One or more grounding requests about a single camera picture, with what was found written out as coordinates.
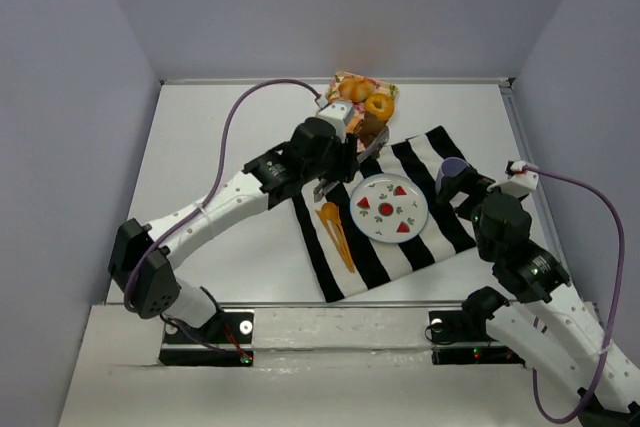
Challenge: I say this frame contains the black white striped cloth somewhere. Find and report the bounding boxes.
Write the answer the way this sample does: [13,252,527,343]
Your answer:
[293,126,476,303]

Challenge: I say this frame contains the orange plastic knife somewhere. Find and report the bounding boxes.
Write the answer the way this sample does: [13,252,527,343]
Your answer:
[331,220,356,274]

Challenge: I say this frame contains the watermelon pattern plate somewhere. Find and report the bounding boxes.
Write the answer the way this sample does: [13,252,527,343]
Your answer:
[349,174,429,244]

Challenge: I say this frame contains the orange plastic spoon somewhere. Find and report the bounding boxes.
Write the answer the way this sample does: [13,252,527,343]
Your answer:
[321,202,342,225]

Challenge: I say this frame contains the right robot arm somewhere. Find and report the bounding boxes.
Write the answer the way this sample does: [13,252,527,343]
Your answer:
[436,160,639,426]

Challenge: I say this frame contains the lilac plastic cup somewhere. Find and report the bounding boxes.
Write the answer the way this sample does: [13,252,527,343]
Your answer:
[435,157,470,196]

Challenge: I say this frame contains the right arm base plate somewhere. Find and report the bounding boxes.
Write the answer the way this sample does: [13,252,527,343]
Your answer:
[424,310,525,366]

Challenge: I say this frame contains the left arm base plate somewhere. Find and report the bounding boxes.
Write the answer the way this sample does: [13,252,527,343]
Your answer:
[158,309,255,368]

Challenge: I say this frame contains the brown chocolate croissant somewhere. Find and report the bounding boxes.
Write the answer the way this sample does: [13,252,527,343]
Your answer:
[354,111,386,147]

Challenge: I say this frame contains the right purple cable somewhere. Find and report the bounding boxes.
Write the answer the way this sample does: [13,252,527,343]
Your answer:
[519,166,627,423]

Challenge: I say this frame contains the metal serving tongs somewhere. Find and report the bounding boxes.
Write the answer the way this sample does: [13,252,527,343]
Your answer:
[313,126,389,202]

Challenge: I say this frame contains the large striped bread roll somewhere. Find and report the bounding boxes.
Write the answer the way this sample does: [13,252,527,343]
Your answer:
[338,76,376,103]

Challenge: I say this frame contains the orange bagel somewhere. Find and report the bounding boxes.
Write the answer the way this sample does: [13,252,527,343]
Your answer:
[365,93,395,122]

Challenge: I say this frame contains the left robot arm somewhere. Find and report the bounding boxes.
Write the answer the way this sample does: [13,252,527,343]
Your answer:
[108,117,358,334]

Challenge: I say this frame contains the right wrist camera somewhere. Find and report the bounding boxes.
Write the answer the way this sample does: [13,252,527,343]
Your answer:
[488,160,539,199]

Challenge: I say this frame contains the floral rectangular tray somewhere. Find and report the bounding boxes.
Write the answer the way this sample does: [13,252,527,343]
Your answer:
[325,71,399,133]

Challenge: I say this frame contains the orange plastic fork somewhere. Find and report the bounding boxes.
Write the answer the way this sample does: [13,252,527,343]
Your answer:
[316,210,355,274]

